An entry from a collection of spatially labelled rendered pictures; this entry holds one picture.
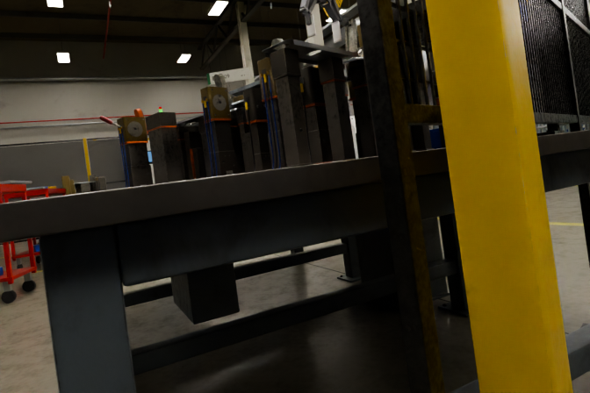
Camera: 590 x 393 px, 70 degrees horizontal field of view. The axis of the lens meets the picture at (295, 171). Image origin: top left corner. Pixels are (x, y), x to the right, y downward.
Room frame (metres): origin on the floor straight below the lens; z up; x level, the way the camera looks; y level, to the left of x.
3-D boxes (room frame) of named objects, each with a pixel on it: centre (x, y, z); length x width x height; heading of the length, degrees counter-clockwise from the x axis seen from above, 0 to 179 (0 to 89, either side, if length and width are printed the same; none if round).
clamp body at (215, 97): (1.53, 0.27, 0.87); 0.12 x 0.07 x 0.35; 137
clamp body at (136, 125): (1.97, 0.75, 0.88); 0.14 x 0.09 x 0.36; 137
